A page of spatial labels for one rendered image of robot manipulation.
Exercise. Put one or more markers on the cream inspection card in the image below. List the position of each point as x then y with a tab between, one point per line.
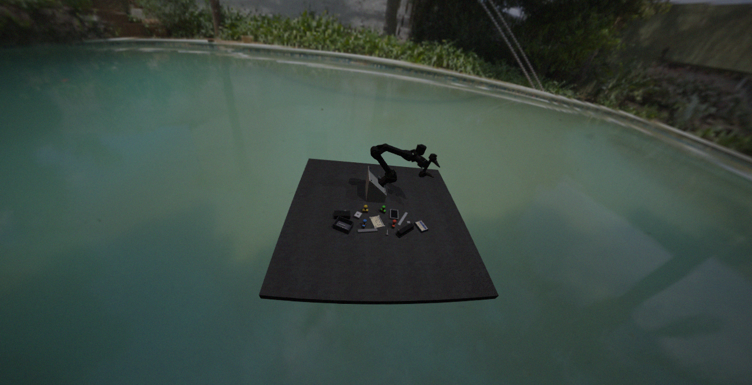
377	222

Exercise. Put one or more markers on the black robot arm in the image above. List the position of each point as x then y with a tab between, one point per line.
390	175

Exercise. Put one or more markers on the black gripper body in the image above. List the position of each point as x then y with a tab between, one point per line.
426	164

